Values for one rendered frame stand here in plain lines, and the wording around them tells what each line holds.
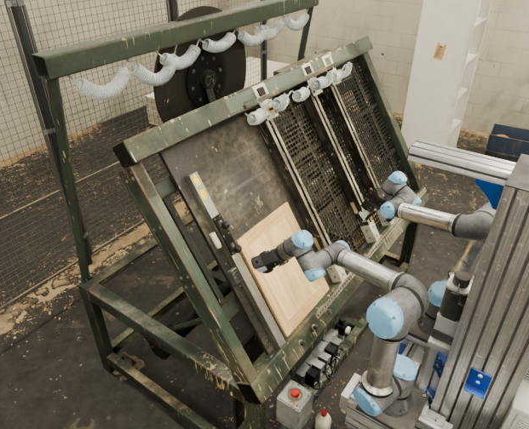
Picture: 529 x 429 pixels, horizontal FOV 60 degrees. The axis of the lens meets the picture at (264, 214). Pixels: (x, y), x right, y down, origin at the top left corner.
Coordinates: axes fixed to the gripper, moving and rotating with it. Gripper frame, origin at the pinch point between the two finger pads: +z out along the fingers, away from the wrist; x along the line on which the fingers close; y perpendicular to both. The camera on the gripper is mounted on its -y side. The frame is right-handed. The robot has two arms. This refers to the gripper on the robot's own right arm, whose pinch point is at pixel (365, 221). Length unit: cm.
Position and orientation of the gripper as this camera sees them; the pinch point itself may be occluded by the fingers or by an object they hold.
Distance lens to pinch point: 247.6
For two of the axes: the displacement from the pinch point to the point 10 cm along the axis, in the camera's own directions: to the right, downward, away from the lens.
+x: -5.8, 4.5, -6.8
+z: -3.7, 5.9, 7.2
